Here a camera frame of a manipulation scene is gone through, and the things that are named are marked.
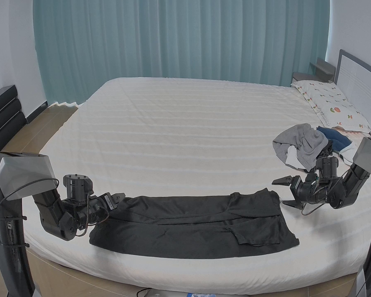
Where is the pile of clothes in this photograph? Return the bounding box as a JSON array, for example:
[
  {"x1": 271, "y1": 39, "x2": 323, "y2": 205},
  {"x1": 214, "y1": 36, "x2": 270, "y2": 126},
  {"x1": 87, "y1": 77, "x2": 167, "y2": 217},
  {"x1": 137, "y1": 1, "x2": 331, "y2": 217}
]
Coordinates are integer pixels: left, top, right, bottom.
[{"x1": 272, "y1": 123, "x2": 359, "y2": 171}]

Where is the blue-green curtain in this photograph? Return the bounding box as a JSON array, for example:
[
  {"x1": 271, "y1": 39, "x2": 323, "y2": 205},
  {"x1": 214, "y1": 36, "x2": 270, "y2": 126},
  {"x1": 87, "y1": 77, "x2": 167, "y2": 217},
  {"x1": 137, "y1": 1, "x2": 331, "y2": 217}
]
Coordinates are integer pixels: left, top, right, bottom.
[{"x1": 33, "y1": 0, "x2": 331, "y2": 106}]

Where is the bed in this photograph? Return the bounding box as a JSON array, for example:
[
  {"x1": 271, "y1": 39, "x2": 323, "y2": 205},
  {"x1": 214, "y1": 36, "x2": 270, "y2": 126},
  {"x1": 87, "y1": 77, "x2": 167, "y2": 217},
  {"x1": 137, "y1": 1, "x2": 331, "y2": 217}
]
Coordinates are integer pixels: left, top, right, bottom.
[{"x1": 20, "y1": 49, "x2": 371, "y2": 296}]

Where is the white printed pillow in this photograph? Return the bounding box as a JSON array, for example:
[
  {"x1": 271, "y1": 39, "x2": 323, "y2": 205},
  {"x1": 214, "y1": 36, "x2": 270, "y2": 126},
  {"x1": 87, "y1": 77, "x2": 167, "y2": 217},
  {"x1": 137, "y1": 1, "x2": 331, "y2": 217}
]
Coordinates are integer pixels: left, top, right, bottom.
[{"x1": 291, "y1": 80, "x2": 371, "y2": 133}]

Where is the black chest of drawers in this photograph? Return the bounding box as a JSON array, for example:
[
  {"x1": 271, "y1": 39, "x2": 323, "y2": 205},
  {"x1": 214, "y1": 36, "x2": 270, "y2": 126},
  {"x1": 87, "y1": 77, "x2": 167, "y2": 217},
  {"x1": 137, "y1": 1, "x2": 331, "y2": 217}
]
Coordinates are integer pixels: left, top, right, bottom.
[{"x1": 0, "y1": 85, "x2": 27, "y2": 152}]

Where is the black T-shirt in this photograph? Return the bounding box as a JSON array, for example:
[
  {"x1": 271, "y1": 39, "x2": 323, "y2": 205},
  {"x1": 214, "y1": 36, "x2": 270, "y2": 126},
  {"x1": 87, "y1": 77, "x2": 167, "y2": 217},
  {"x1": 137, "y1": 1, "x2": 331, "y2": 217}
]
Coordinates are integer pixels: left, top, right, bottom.
[{"x1": 89, "y1": 189, "x2": 300, "y2": 260}]

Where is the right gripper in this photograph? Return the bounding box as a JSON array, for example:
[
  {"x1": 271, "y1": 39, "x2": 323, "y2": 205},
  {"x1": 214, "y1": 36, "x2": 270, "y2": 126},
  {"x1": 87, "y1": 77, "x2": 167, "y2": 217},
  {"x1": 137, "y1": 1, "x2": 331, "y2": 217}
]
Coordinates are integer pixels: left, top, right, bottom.
[{"x1": 272, "y1": 175, "x2": 319, "y2": 210}]

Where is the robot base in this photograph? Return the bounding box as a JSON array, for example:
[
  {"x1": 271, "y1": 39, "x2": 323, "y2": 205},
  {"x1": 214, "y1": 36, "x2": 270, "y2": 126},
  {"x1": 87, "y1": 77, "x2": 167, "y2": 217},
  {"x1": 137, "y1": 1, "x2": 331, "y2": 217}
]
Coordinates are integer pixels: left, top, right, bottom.
[{"x1": 142, "y1": 290, "x2": 238, "y2": 297}]

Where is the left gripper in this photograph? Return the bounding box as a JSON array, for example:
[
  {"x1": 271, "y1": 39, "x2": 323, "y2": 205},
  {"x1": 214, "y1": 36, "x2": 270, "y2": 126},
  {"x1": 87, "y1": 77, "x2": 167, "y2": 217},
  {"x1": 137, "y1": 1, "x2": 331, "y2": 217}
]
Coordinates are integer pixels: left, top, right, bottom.
[{"x1": 87, "y1": 192, "x2": 126, "y2": 222}]

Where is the grey bedside table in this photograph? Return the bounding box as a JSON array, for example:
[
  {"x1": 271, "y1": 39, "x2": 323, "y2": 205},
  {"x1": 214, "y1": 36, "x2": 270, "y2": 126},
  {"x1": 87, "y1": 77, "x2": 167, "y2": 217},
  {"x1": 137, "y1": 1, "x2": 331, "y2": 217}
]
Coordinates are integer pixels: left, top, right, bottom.
[{"x1": 292, "y1": 58, "x2": 336, "y2": 84}]

